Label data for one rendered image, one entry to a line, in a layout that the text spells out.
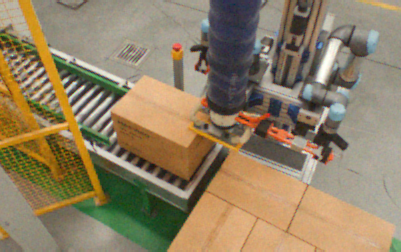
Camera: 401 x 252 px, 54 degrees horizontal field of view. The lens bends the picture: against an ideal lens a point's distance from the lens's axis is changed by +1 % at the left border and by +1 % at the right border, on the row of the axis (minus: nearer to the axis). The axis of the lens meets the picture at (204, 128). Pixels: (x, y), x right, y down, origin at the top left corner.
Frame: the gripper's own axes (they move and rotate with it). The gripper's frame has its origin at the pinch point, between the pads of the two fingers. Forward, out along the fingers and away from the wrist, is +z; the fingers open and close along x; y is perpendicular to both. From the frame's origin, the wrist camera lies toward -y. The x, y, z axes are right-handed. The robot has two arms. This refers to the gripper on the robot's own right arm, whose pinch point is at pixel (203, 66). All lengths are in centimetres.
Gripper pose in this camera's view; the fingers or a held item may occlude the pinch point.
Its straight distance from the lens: 257.9
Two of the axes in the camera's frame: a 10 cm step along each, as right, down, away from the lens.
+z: -0.2, 6.2, 7.8
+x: 5.1, -6.7, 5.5
